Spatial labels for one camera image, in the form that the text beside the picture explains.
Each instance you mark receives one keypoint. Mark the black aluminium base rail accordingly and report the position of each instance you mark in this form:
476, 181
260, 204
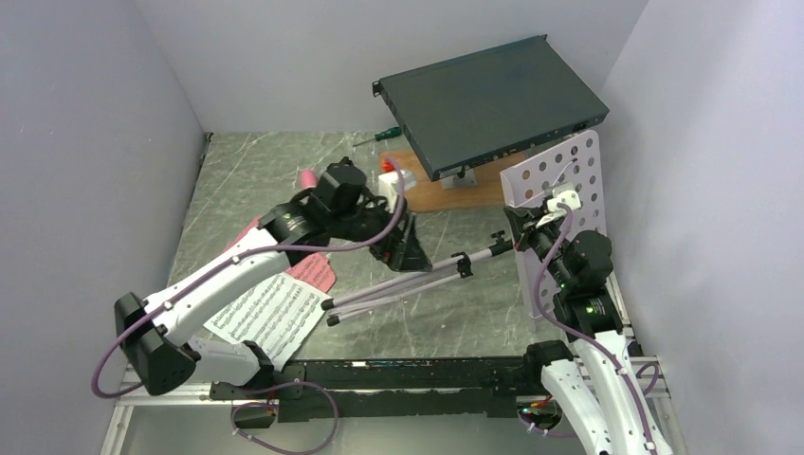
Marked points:
494, 386

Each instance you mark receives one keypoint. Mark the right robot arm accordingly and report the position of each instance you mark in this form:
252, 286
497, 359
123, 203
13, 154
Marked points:
590, 374

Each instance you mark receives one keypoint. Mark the dark teal rack unit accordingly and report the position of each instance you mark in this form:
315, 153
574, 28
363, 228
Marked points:
467, 111

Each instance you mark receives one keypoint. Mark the lilac perforated music stand desk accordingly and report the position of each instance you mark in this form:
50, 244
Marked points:
570, 278

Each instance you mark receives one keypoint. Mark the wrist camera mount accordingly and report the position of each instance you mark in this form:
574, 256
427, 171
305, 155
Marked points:
388, 182
555, 203

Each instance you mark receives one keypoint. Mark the wooden board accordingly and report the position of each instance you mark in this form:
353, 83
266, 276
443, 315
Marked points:
480, 187

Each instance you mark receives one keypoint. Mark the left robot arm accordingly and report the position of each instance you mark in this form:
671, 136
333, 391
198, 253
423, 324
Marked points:
157, 334

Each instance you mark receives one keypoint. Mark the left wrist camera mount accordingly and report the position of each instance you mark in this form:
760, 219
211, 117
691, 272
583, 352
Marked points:
388, 182

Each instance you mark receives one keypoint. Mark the green handled screwdriver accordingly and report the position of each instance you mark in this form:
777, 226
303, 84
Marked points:
381, 136

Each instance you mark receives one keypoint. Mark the white sheet music page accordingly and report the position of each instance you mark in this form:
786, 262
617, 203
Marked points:
277, 314

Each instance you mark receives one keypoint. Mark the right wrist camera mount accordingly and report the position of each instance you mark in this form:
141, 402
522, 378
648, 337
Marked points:
555, 203

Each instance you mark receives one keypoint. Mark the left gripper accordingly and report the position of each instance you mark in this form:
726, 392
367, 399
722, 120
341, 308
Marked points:
402, 249

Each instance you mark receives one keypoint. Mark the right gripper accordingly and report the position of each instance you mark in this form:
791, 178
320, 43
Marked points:
523, 221

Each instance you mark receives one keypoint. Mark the pink sheet music page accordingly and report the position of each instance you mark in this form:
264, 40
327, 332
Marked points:
314, 269

